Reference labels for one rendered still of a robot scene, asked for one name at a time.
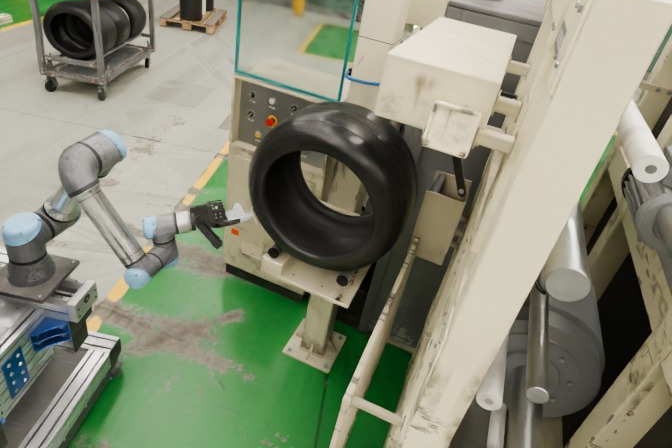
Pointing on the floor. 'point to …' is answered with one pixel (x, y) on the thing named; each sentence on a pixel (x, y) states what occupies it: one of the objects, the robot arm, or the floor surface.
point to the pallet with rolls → (195, 4)
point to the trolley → (90, 15)
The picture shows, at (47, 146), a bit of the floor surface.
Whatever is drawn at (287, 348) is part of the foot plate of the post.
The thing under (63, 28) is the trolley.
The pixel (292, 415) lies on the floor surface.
